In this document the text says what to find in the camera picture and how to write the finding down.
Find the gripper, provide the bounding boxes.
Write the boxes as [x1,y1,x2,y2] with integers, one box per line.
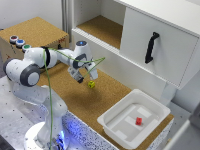
[67,61,99,84]

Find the yellow block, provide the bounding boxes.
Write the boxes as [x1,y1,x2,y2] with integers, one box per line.
[87,80,97,90]

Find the white cabinet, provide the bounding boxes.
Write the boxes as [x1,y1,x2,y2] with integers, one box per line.
[71,0,200,108]

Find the wooden drawer box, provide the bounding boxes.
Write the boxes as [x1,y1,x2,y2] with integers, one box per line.
[0,16,71,65]

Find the green button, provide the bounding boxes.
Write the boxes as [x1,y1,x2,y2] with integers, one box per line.
[21,43,33,53]

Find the white plastic box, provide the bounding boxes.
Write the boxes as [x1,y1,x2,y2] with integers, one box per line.
[96,88,172,150]

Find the blue button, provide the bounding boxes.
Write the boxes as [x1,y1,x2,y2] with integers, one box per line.
[15,38,26,48]

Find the pink block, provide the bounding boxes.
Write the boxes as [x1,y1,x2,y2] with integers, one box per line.
[134,116,144,126]

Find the red button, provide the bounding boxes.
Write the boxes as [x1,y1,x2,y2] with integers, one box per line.
[9,35,19,45]

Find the white sliding door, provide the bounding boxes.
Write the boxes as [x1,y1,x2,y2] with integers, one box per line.
[118,6,200,89]

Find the green cable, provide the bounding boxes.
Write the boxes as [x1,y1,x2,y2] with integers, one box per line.
[42,47,107,150]

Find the black door handle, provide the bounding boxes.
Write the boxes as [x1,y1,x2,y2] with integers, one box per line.
[144,31,161,65]

